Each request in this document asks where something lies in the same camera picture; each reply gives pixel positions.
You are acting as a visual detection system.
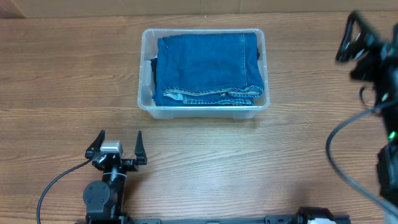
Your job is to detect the blue denim jeans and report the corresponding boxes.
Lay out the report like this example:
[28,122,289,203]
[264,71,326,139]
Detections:
[152,32,264,106]

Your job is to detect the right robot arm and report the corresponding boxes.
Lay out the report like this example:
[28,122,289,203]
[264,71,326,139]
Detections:
[325,11,397,223]

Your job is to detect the clear plastic storage bin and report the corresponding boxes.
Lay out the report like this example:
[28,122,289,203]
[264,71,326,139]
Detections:
[137,28,271,119]

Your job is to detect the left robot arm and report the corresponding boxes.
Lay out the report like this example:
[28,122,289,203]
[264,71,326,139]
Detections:
[83,130,147,223]

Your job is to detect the black cloth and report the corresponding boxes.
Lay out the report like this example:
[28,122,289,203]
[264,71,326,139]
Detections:
[150,58,157,95]

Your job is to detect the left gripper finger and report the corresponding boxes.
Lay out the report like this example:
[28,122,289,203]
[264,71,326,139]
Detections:
[85,129,105,156]
[134,131,147,165]

